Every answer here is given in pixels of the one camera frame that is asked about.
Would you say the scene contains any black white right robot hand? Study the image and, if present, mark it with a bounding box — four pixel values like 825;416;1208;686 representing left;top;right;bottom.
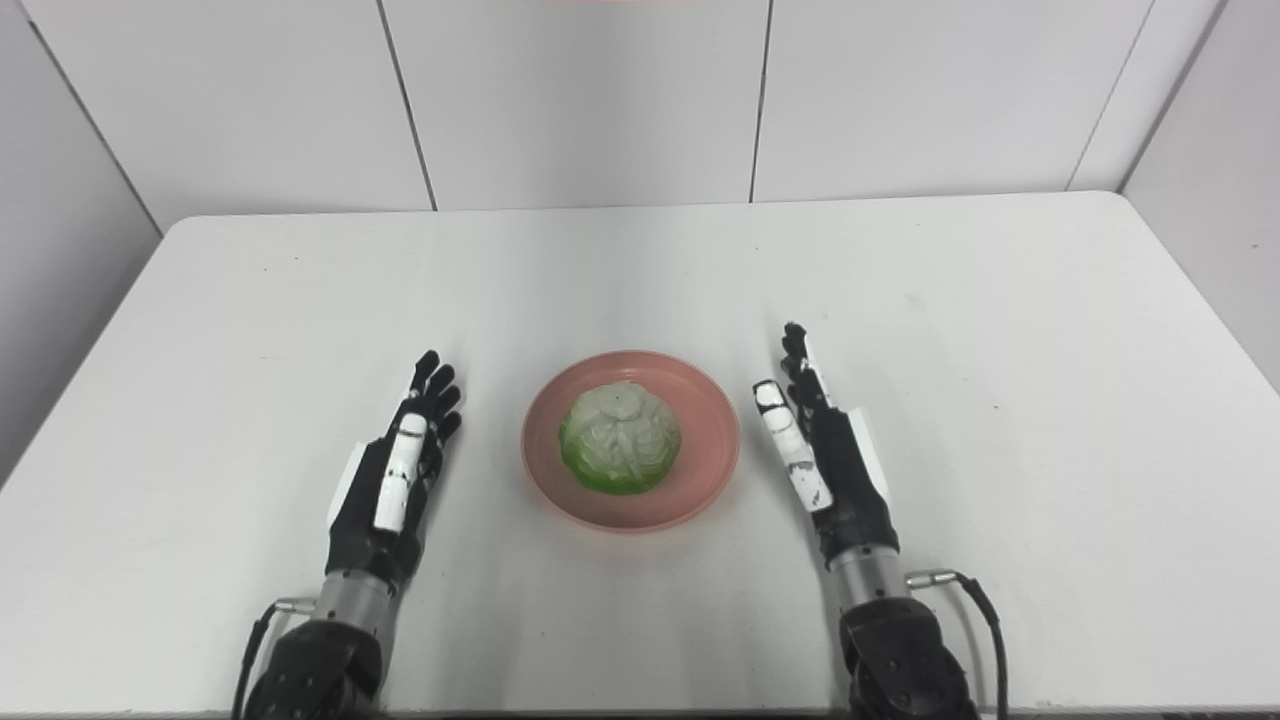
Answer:
752;322;901;571

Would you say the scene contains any green white cabbage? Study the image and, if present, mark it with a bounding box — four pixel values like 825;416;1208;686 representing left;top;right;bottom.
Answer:
558;380;683;496

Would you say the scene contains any pink round plate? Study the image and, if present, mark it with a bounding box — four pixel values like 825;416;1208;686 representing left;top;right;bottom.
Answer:
521;349;742;533

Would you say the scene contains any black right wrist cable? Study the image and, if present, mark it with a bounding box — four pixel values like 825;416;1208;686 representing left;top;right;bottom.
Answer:
905;568;1009;720

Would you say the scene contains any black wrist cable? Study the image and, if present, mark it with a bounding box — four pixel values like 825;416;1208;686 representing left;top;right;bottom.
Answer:
232;597;317;720
905;568;1009;720

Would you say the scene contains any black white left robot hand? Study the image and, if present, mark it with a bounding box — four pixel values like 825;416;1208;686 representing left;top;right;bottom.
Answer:
325;350;464;591

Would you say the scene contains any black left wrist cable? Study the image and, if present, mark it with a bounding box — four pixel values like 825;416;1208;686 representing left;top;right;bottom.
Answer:
232;597;317;720

